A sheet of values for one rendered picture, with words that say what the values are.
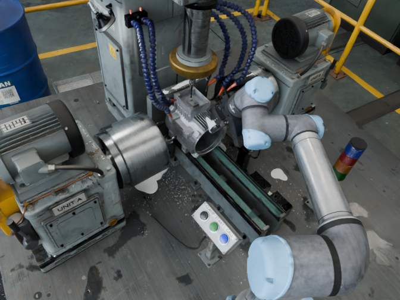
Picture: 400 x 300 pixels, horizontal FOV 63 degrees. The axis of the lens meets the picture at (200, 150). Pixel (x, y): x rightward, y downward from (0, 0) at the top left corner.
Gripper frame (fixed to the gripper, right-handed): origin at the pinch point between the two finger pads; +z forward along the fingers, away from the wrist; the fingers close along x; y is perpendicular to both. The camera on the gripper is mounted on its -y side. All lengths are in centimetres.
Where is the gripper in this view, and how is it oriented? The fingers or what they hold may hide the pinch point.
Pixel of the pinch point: (213, 131)
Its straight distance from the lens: 119.9
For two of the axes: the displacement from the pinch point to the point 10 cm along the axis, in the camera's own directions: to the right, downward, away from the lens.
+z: -3.8, 2.4, 8.9
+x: -7.9, 4.2, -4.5
